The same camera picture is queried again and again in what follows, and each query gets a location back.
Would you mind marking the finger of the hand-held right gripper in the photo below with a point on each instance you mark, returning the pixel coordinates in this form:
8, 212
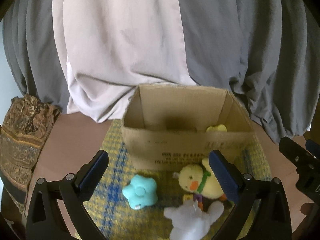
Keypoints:
312, 147
295, 152

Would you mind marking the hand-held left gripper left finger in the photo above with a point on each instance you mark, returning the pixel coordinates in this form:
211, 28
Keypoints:
95, 172

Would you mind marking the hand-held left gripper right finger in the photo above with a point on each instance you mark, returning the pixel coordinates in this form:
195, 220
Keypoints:
223, 173

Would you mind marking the yellow duck plush toy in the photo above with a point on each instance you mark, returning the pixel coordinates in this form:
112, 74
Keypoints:
200, 182

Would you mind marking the teal flower toy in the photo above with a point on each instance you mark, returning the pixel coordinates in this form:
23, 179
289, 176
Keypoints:
138, 191

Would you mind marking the cardboard box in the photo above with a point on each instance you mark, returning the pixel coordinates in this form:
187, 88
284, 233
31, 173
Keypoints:
175, 143

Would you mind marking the yellow blue woven mat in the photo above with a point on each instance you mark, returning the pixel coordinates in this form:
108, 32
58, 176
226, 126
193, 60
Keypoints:
112, 192

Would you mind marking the small purple yellow toy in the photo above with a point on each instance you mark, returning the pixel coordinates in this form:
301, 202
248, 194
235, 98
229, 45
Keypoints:
197, 200

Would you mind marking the yellow flower toy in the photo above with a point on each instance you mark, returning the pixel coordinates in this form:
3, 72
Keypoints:
216, 128

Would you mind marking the white plush toy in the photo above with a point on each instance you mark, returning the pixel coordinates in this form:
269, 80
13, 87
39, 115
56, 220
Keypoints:
190, 217

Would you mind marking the brown patterned cloth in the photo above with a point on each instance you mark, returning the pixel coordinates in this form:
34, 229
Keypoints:
22, 135

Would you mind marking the grey curtain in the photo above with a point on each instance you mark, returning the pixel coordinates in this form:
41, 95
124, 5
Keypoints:
275, 55
32, 42

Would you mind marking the white curtain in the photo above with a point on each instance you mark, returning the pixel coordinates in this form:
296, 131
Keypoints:
112, 42

